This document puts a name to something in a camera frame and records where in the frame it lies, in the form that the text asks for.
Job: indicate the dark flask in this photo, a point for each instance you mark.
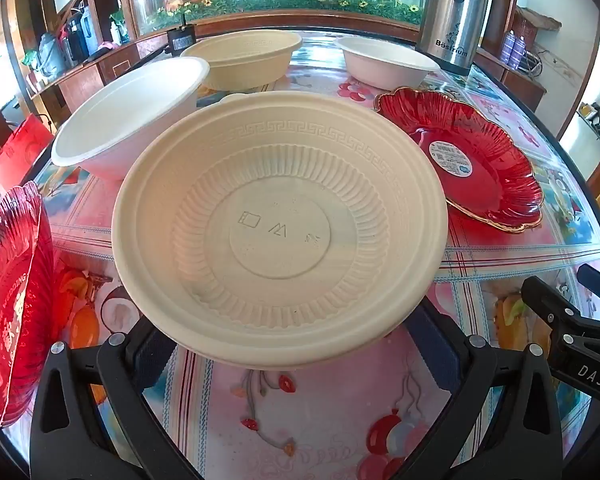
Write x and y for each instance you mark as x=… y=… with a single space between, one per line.
x=74 y=35

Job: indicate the pink cloth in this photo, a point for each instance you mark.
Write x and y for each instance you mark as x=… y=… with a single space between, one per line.
x=105 y=49

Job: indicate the beige ribbed bowl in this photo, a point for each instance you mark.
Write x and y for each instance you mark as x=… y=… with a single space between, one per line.
x=280 y=220
x=240 y=60

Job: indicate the blue-grey kettle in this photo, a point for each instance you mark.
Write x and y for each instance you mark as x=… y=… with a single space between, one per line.
x=51 y=57

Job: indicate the white paper bowl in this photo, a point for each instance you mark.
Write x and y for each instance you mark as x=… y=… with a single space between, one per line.
x=385 y=65

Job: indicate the blue spray can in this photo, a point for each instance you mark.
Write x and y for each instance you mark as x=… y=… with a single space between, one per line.
x=506 y=46
x=518 y=51

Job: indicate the curved wooden cabinet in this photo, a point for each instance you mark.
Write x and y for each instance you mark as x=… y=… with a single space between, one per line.
x=105 y=67

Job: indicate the red gold-rimmed plate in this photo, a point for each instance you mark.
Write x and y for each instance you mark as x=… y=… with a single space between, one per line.
x=10 y=310
x=500 y=185

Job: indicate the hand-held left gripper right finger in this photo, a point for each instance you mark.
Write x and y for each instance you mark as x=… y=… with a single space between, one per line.
x=430 y=347

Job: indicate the printed fruit tablecloth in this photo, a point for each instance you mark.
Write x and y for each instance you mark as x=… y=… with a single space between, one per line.
x=330 y=410

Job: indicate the small black motor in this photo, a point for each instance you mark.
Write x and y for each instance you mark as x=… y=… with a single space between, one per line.
x=180 y=40

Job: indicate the large white bowl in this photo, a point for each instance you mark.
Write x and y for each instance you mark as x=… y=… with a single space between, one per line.
x=125 y=115

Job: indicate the red gift bag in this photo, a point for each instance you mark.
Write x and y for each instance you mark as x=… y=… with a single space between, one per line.
x=20 y=155

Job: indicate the blue bottle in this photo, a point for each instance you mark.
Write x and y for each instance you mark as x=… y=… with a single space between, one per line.
x=90 y=30

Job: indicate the stainless steel thermos kettle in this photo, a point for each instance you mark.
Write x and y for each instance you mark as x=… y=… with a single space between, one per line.
x=450 y=20

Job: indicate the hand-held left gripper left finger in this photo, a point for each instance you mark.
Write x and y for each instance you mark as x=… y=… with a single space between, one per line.
x=152 y=360

